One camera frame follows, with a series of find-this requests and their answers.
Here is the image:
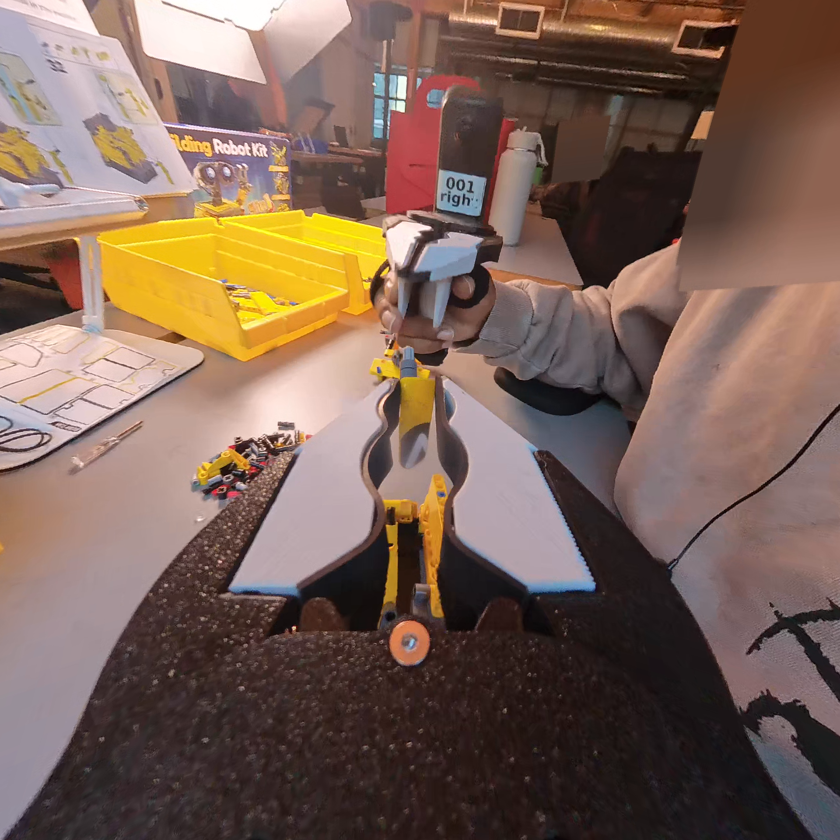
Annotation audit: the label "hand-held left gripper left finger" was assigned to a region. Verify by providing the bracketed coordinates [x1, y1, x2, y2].
[230, 379, 403, 598]

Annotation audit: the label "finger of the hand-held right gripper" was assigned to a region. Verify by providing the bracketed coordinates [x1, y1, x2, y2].
[384, 220, 434, 320]
[415, 235, 485, 330]

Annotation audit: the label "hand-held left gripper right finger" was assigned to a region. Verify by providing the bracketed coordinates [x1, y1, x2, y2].
[436, 377, 598, 595]

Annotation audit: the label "yellow plastic bin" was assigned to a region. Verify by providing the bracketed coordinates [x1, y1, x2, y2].
[223, 210, 389, 316]
[98, 233, 350, 362]

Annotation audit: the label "yellow toy robot model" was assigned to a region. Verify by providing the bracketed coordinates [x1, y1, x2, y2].
[377, 476, 455, 632]

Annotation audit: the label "pile of black red pins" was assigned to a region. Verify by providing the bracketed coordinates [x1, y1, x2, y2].
[192, 421, 312, 501]

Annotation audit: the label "assorted grey blue small parts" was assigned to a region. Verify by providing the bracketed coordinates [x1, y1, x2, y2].
[223, 282, 301, 327]

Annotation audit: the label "person's right forearm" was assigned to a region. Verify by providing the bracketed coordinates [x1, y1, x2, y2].
[459, 246, 690, 421]

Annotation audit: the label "grey desk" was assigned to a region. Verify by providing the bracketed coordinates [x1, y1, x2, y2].
[0, 289, 631, 840]

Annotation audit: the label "person's right hand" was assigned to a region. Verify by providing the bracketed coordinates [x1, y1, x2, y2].
[375, 272, 491, 357]

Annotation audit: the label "red tote bag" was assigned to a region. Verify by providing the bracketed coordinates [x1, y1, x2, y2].
[386, 75, 517, 215]

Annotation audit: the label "white water bottle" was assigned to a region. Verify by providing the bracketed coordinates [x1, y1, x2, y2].
[489, 128, 550, 248]

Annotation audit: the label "yellow bent beam piece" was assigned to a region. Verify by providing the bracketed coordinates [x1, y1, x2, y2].
[197, 451, 252, 484]

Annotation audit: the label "black wrist rest pad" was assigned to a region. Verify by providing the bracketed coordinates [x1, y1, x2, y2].
[493, 367, 622, 417]

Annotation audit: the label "blue robot kit box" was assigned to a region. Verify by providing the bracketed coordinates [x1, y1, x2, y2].
[164, 123, 294, 219]

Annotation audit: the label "white sticker sheet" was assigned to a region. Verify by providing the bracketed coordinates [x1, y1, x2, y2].
[0, 326, 179, 435]

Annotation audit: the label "white lamp panel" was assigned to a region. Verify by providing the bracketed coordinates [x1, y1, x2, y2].
[133, 0, 353, 85]

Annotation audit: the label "white book stand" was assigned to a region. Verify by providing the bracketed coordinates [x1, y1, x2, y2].
[0, 190, 204, 473]

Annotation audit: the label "white building instruction booklet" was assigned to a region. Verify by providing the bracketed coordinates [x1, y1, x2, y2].
[0, 0, 199, 211]

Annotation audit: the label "silver ceiling duct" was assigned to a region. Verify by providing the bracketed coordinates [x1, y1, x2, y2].
[446, 13, 739, 64]

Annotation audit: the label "small clear-handled screwdriver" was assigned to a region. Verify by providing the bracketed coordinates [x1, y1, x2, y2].
[70, 421, 144, 473]

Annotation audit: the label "black USB cable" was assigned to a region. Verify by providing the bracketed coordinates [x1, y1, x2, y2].
[0, 413, 53, 455]

